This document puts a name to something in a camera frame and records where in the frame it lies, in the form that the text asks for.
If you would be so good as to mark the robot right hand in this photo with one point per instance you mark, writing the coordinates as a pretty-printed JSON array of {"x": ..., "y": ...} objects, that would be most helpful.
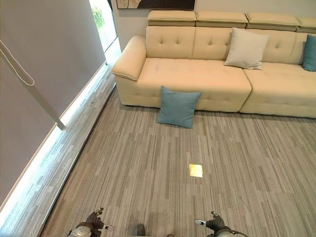
[{"x": 214, "y": 222}]

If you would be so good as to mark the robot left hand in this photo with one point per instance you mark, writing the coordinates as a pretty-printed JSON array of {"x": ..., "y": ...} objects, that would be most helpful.
[{"x": 95, "y": 219}]

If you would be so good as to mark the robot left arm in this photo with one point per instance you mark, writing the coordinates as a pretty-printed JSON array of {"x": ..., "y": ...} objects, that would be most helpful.
[{"x": 81, "y": 231}]

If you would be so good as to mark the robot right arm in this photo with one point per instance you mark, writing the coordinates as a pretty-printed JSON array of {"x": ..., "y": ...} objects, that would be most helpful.
[{"x": 225, "y": 232}]

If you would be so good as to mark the cream leather sectional sofa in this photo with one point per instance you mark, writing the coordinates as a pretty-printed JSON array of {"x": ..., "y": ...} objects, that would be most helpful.
[{"x": 197, "y": 74}]

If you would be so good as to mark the cream leather sofa headrest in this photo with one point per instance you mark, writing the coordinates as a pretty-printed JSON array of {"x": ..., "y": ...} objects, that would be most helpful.
[
  {"x": 221, "y": 19},
  {"x": 170, "y": 17},
  {"x": 271, "y": 22},
  {"x": 308, "y": 24}
]

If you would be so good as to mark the robot dark foot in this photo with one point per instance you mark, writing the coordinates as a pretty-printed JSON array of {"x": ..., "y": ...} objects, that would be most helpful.
[{"x": 140, "y": 230}]

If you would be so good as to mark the brass floor socket plate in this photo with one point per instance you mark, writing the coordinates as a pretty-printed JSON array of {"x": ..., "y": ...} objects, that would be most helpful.
[{"x": 196, "y": 170}]

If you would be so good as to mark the grey roller blind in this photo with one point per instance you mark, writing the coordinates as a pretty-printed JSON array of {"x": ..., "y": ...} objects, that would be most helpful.
[
  {"x": 56, "y": 49},
  {"x": 19, "y": 128}
]

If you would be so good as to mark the light blue square cushion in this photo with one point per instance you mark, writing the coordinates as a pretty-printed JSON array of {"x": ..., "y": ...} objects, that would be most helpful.
[{"x": 177, "y": 107}]

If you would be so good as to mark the beige square cushion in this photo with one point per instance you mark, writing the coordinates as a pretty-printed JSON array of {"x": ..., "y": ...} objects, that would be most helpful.
[{"x": 247, "y": 48}]

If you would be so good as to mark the teal square cushion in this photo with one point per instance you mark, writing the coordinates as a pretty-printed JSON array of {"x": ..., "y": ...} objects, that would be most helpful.
[{"x": 310, "y": 53}]

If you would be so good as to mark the green plant outside window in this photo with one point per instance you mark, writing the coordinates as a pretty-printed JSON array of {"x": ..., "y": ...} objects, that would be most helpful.
[{"x": 98, "y": 17}]

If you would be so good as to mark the framed wall painting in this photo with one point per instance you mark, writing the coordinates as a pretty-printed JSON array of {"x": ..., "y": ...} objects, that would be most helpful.
[{"x": 158, "y": 3}]

